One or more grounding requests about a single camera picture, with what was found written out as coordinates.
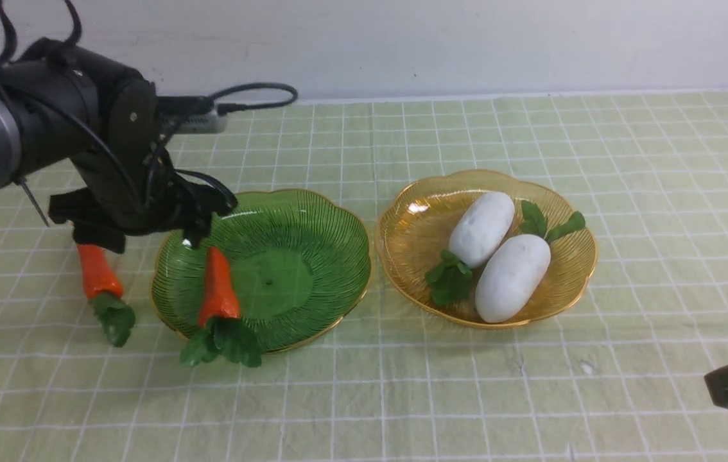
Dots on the amber glass plate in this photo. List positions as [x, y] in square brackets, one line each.
[416, 228]

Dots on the orange toy carrot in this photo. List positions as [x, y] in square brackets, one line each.
[105, 294]
[222, 330]

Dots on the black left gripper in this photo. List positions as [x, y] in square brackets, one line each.
[105, 212]

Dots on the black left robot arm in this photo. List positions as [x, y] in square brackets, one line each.
[71, 104]

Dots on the green checkered tablecloth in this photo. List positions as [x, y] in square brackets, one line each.
[619, 377]

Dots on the white toy radish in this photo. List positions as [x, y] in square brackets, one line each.
[518, 266]
[474, 240]

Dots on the green glass plate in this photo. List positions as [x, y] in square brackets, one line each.
[298, 263]

